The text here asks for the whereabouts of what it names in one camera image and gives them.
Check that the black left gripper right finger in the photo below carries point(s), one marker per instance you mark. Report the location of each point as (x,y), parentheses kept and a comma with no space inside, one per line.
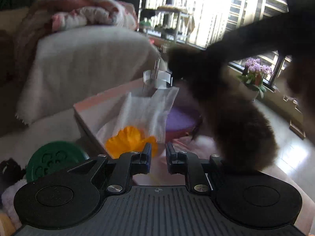
(187,164)

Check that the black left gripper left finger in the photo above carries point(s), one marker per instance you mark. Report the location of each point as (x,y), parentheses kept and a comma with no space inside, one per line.
(128,165)

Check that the orange fabric flower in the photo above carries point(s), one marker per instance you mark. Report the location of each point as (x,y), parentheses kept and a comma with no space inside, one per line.
(130,139)

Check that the pink purple round sponge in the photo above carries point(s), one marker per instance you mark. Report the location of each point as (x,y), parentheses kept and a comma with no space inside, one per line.
(180,121)

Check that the white paper towel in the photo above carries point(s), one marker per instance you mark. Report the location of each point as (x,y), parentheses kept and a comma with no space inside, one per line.
(148,114)

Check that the brown furry plush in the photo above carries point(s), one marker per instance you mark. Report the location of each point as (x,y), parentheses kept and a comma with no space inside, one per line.
(241,132)

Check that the lilac fluffy sock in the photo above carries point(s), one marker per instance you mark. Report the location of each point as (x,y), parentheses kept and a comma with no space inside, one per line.
(7,198)

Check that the purple orchid in white pot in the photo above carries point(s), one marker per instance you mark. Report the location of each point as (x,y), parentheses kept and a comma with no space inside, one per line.
(252,78)

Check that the pink cardboard box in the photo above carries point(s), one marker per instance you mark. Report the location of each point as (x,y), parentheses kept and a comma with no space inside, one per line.
(92,113)

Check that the green lid glass jar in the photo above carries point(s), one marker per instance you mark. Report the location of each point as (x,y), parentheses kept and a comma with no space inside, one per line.
(52,157)

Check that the clear tape roll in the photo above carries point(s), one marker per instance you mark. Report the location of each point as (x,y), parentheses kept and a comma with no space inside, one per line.
(157,79)

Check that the metal hair clip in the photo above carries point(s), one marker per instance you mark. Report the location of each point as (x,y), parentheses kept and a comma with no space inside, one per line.
(156,68)

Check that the beige covered sofa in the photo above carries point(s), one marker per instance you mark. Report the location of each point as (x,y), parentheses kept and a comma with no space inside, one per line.
(68,67)

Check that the metal shelf rack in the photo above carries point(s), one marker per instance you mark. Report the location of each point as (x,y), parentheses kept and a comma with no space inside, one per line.
(166,20)

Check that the pink floral blanket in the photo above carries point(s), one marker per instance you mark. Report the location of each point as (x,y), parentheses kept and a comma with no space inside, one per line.
(62,15)

